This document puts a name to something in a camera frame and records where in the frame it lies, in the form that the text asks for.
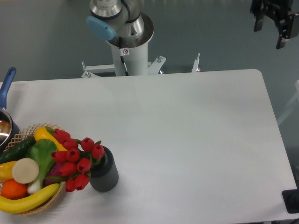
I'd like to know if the white metal base frame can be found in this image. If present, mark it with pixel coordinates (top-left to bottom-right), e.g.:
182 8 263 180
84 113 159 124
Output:
81 53 201 78

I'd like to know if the blue handled saucepan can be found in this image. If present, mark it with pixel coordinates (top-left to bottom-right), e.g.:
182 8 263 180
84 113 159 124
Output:
0 67 19 153

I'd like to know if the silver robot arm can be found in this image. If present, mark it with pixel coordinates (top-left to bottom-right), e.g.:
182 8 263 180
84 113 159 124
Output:
86 0 299 49

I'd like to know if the green cucumber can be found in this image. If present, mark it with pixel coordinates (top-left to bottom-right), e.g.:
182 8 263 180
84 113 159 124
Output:
0 136 36 164

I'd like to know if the green bok choy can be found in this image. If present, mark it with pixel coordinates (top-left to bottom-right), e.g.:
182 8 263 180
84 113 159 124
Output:
26 139 57 195

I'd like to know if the round beige disc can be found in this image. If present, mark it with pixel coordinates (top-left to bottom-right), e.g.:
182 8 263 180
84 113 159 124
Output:
12 158 39 184

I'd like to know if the purple sweet potato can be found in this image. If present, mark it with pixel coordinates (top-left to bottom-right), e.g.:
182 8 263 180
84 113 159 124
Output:
44 163 64 186

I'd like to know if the woven wicker basket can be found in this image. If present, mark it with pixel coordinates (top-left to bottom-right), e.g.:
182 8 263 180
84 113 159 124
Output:
4 123 65 216

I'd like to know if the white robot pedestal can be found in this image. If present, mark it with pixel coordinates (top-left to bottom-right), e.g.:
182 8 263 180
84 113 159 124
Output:
108 42 148 77

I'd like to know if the yellow banana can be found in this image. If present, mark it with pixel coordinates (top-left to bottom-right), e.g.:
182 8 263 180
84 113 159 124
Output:
0 183 60 214

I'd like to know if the dark grey ribbed vase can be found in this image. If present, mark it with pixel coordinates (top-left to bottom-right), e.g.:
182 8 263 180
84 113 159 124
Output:
89 147 119 193

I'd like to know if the black device at table edge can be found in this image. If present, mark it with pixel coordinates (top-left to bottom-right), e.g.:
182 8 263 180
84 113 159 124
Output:
282 189 299 214

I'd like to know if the red tulip bouquet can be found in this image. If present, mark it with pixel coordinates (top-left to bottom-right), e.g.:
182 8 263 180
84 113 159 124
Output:
48 129 105 192

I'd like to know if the yellow squash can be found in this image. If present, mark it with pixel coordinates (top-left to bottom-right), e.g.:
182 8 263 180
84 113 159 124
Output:
34 126 67 151

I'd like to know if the orange fruit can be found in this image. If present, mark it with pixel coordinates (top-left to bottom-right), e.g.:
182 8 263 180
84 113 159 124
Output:
0 180 27 200

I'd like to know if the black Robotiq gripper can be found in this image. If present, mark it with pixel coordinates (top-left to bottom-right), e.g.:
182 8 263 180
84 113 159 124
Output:
249 0 299 49

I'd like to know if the white frame at right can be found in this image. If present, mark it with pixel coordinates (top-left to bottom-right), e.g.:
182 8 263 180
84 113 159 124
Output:
277 80 299 125

